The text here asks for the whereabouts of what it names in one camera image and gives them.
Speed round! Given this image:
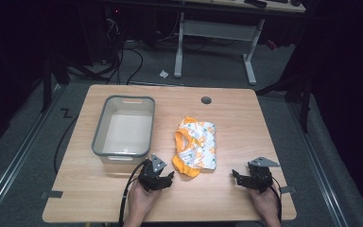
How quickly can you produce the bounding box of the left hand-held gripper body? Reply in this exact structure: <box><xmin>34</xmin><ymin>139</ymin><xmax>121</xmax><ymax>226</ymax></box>
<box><xmin>137</xmin><ymin>153</ymin><xmax>171</xmax><ymax>193</ymax></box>

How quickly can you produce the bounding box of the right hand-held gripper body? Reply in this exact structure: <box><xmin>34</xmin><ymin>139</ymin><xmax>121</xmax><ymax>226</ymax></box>
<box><xmin>236</xmin><ymin>156</ymin><xmax>281</xmax><ymax>194</ymax></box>

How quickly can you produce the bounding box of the orange and white patterned garment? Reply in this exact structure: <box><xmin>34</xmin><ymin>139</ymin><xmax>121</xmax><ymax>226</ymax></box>
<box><xmin>171</xmin><ymin>115</ymin><xmax>217</xmax><ymax>179</ymax></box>

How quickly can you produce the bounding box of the white bin with grey rim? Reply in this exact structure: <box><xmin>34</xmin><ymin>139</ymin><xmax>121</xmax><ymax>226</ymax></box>
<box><xmin>91</xmin><ymin>95</ymin><xmax>156</xmax><ymax>166</ymax></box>

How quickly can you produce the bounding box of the person's left hand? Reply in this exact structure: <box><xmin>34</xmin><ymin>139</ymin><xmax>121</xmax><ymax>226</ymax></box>
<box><xmin>122</xmin><ymin>180</ymin><xmax>162</xmax><ymax>227</ymax></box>

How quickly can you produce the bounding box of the person's right hand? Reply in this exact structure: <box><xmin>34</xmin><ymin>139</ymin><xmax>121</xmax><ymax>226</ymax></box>
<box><xmin>248</xmin><ymin>183</ymin><xmax>283</xmax><ymax>227</ymax></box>

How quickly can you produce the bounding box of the grey tape strip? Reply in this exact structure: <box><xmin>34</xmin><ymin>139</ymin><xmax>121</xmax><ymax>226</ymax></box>
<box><xmin>279</xmin><ymin>185</ymin><xmax>298</xmax><ymax>195</ymax></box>
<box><xmin>39</xmin><ymin>190</ymin><xmax>64</xmax><ymax>200</ymax></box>

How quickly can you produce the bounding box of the black metal stand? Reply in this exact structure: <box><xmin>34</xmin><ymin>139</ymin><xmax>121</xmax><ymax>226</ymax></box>
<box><xmin>40</xmin><ymin>53</ymin><xmax>72</xmax><ymax>114</ymax></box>
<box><xmin>254</xmin><ymin>70</ymin><xmax>314</xmax><ymax>134</ymax></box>

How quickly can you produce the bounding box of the white-legged desk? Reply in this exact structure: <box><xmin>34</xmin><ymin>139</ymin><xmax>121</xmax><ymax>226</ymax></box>
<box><xmin>169</xmin><ymin>0</ymin><xmax>307</xmax><ymax>86</ymax></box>

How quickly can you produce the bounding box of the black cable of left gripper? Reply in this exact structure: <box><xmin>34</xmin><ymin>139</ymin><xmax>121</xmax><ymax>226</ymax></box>
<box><xmin>118</xmin><ymin>159</ymin><xmax>149</xmax><ymax>227</ymax></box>

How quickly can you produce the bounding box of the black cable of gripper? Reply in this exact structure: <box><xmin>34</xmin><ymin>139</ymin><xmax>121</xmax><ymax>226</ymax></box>
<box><xmin>268</xmin><ymin>176</ymin><xmax>283</xmax><ymax>223</ymax></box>
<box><xmin>118</xmin><ymin>159</ymin><xmax>149</xmax><ymax>227</ymax></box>

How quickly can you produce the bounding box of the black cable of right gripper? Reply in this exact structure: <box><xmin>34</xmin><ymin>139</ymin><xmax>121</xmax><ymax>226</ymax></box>
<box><xmin>268</xmin><ymin>176</ymin><xmax>283</xmax><ymax>223</ymax></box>

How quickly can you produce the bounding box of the black floor cable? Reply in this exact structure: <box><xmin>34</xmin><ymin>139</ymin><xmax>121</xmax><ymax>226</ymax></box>
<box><xmin>53</xmin><ymin>114</ymin><xmax>80</xmax><ymax>174</ymax></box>

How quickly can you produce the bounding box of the bundle of black cables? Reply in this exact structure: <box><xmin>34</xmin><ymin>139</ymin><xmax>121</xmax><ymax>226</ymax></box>
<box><xmin>65</xmin><ymin>9</ymin><xmax>145</xmax><ymax>85</ymax></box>

